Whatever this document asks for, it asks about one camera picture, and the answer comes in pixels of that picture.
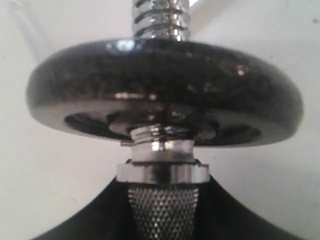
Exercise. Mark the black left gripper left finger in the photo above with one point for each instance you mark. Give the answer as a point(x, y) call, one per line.
point(107, 217)

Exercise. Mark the chrome threaded dumbbell bar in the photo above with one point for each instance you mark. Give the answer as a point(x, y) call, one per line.
point(163, 176)

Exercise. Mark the black plate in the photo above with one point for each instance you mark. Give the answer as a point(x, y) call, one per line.
point(220, 97)

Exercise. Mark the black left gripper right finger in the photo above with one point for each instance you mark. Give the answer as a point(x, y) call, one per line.
point(219, 216)

